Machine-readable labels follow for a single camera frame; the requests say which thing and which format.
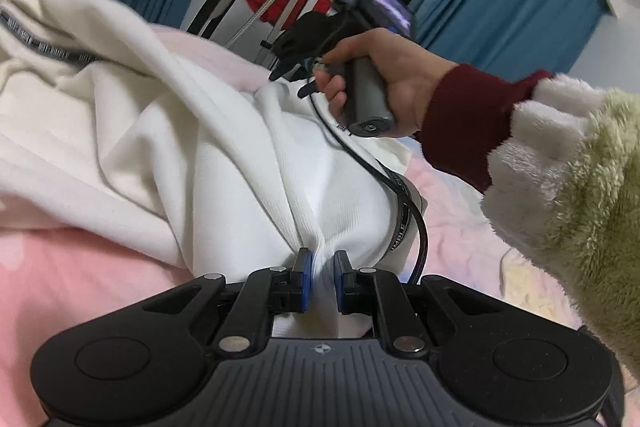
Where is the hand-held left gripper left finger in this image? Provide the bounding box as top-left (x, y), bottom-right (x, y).
top-left (142, 248), bottom-right (314, 356)

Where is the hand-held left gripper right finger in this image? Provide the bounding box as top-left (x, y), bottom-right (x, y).
top-left (333, 250), bottom-right (502, 354)

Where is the white sweatshirt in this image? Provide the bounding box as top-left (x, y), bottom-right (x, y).
top-left (0, 0), bottom-right (429, 341)

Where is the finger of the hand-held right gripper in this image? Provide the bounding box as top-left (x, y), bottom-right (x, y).
top-left (297, 77), bottom-right (321, 100)
top-left (268, 55), bottom-right (303, 82)

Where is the pink bed sheet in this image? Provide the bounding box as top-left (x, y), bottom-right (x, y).
top-left (0, 24), bottom-right (583, 427)

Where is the person's right forearm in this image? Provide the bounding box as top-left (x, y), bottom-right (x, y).
top-left (414, 64), bottom-right (640, 380)

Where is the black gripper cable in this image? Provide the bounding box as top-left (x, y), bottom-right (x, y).
top-left (307, 82), bottom-right (430, 286)

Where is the person's right hand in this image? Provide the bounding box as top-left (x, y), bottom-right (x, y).
top-left (312, 28), bottom-right (459, 140)

